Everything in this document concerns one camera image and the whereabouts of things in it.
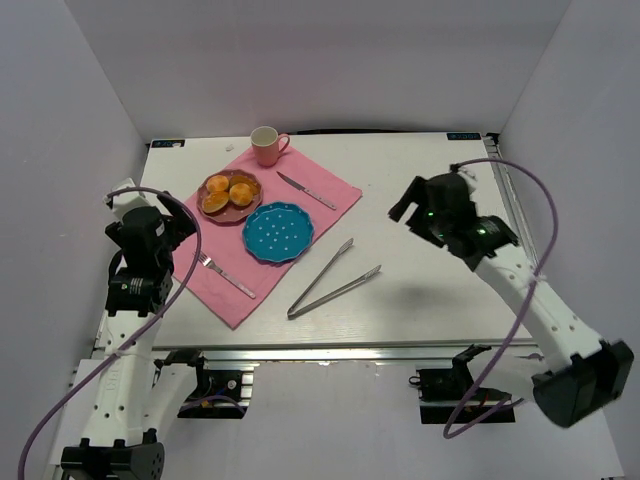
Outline corner label sticker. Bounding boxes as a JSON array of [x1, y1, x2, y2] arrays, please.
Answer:
[[446, 132, 482, 141], [150, 139, 185, 149]]

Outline pink mug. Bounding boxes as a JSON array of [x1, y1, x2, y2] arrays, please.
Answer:
[[250, 126, 291, 167]]

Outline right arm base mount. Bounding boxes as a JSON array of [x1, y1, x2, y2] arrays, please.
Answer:
[[408, 345, 505, 425]]

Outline knife with pink handle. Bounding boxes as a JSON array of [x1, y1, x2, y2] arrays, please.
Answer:
[[277, 171, 337, 211]]

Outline aluminium table frame rail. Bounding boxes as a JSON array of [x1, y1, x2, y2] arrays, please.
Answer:
[[74, 130, 566, 374]]

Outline left corner label sticker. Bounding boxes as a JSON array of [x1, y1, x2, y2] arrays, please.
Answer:
[[150, 139, 185, 149]]

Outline right corner label sticker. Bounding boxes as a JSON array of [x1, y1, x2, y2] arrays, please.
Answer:
[[446, 132, 482, 141]]

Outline metal tongs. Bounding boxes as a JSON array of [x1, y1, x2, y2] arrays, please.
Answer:
[[286, 237, 383, 320]]

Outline round bread roll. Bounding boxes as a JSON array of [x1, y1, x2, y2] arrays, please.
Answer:
[[206, 175, 230, 193], [228, 183, 254, 207]]

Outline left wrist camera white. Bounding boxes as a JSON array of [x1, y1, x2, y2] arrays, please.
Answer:
[[104, 191, 150, 221]]

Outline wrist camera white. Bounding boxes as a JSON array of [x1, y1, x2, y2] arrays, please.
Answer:
[[450, 164, 477, 184], [104, 191, 150, 221]]

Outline blue polka dot plate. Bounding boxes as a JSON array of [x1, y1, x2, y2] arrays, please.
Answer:
[[242, 202, 314, 264]]

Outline pink cloth placemat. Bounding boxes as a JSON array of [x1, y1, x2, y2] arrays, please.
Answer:
[[184, 147, 362, 329]]

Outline fork with pink handle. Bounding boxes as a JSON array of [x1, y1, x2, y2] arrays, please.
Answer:
[[193, 251, 256, 299]]

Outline mauve polka dot plate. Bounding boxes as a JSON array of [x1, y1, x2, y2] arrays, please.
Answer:
[[196, 169, 264, 224]]

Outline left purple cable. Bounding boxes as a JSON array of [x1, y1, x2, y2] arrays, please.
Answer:
[[17, 187, 204, 480]]

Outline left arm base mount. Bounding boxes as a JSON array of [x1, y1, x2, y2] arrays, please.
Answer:
[[153, 348, 248, 419]]

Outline sesame seed bun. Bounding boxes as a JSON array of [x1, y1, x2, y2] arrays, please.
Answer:
[[201, 191, 229, 214]]

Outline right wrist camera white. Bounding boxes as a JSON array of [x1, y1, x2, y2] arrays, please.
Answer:
[[450, 164, 477, 184]]

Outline dark brown flat bread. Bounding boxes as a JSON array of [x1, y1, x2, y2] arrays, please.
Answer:
[[229, 175, 261, 195]]

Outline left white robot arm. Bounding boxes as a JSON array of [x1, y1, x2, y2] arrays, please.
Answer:
[[60, 188, 200, 479]]

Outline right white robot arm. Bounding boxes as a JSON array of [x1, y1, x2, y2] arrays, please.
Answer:
[[389, 173, 634, 428]]

